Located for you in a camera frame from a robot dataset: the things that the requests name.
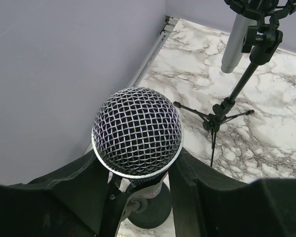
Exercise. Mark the black round base stand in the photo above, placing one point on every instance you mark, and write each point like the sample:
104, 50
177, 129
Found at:
146, 205

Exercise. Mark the silver microphone on tripod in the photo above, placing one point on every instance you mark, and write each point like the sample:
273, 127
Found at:
232, 54

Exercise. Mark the black tripod shock mount stand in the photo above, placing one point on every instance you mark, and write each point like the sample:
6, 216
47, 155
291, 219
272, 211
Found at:
260, 42

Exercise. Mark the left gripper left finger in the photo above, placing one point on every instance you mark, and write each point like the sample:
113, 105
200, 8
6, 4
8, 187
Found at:
67, 202

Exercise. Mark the glitter microphone silver grille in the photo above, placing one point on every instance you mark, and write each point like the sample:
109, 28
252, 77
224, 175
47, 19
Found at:
137, 134

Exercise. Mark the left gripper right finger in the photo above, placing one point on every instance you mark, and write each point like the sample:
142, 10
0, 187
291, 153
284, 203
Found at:
207, 203

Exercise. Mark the aluminium rail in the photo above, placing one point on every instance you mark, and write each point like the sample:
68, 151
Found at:
169, 25

